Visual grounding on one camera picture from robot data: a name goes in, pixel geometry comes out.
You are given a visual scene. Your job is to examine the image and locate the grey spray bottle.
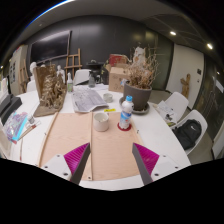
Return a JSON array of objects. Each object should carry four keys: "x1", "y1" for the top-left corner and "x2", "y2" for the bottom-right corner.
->
[{"x1": 88, "y1": 71, "x2": 97, "y2": 89}]

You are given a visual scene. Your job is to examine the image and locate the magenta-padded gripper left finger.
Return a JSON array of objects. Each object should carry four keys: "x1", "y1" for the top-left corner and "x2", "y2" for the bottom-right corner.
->
[{"x1": 41, "y1": 142, "x2": 92, "y2": 185}]

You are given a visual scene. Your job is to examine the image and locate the brown relief sculpture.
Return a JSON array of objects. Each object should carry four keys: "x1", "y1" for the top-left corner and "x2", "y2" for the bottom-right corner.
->
[{"x1": 33, "y1": 64, "x2": 68, "y2": 118}]

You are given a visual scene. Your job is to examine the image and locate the small wooden easel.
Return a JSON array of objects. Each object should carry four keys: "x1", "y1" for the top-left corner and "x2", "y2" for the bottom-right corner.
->
[{"x1": 19, "y1": 59, "x2": 29, "y2": 93}]

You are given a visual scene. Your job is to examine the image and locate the pale wooden board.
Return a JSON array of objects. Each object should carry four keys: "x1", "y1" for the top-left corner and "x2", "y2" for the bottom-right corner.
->
[{"x1": 38, "y1": 110, "x2": 145, "y2": 182}]

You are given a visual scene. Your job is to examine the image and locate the white green-labelled bottle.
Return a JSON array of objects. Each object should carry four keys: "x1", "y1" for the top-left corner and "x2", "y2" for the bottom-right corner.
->
[{"x1": 66, "y1": 72, "x2": 74, "y2": 93}]

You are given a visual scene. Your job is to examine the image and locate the brown cardboard box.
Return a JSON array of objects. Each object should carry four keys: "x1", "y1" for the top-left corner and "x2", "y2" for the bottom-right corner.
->
[{"x1": 108, "y1": 66, "x2": 132, "y2": 93}]

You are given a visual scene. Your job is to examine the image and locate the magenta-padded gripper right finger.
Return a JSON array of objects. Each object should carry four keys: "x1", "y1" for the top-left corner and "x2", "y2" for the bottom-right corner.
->
[{"x1": 132, "y1": 143, "x2": 183, "y2": 185}]

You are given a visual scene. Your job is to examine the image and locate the grey plant saucer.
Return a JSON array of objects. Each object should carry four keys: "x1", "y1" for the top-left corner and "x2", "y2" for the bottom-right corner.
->
[{"x1": 118, "y1": 96, "x2": 151, "y2": 115}]

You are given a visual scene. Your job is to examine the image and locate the white ceramic mug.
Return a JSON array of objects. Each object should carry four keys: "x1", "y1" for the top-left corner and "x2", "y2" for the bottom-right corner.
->
[{"x1": 92, "y1": 111, "x2": 110, "y2": 133}]

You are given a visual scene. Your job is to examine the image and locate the black desktop appliance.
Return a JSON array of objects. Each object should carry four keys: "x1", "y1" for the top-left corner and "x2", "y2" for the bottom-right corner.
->
[{"x1": 85, "y1": 59, "x2": 105, "y2": 84}]

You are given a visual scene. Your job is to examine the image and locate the colourful printed book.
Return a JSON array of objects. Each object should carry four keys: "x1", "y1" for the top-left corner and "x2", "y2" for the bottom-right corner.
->
[{"x1": 3, "y1": 111, "x2": 29, "y2": 143}]

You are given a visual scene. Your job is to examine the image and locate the white chair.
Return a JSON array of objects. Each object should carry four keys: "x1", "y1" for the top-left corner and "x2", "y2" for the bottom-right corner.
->
[
  {"x1": 156, "y1": 91, "x2": 190, "y2": 128},
  {"x1": 173, "y1": 109, "x2": 209, "y2": 156},
  {"x1": 73, "y1": 68, "x2": 92, "y2": 86}
]

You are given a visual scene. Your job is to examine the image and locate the open printed booklet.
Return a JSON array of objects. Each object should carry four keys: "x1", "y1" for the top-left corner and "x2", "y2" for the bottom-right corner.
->
[{"x1": 70, "y1": 86, "x2": 109, "y2": 114}]

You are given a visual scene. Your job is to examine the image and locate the stack of papers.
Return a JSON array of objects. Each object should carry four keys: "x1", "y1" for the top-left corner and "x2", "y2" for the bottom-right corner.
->
[{"x1": 156, "y1": 99, "x2": 178, "y2": 124}]

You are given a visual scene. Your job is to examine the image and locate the white blue-capped drink bottle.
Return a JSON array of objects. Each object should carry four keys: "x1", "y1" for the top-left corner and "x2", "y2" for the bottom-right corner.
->
[{"x1": 118, "y1": 95, "x2": 135, "y2": 131}]

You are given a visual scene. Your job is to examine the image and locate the white plaster bust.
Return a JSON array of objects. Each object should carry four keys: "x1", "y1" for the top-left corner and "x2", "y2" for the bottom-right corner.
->
[{"x1": 29, "y1": 61, "x2": 38, "y2": 79}]

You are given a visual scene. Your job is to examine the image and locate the black backpack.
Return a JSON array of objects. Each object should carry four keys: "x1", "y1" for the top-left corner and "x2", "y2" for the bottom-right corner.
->
[{"x1": 173, "y1": 119, "x2": 203, "y2": 151}]

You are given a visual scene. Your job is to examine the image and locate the white cabinet with pictures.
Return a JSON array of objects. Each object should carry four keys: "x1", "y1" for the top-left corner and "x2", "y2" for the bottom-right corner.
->
[{"x1": 9, "y1": 44, "x2": 29, "y2": 96}]

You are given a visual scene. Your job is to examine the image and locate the dried plant in grey pot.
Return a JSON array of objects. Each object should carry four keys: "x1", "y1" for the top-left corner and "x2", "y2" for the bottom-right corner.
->
[{"x1": 122, "y1": 46, "x2": 160, "y2": 112}]

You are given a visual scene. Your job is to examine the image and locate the wooden figure sculpture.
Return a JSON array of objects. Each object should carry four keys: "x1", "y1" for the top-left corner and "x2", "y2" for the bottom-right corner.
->
[{"x1": 180, "y1": 73, "x2": 192, "y2": 99}]

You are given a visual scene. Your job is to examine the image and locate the black wall screen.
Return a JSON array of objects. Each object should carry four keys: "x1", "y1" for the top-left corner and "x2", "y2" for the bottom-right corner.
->
[{"x1": 29, "y1": 30, "x2": 72, "y2": 64}]

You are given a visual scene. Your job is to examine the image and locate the small white plaster figure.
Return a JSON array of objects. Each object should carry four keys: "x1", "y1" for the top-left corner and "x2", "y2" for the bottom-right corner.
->
[{"x1": 55, "y1": 64, "x2": 66, "y2": 84}]

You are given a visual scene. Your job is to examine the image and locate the black machine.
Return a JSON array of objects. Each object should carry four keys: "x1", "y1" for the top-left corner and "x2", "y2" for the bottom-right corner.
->
[{"x1": 0, "y1": 94, "x2": 23, "y2": 126}]

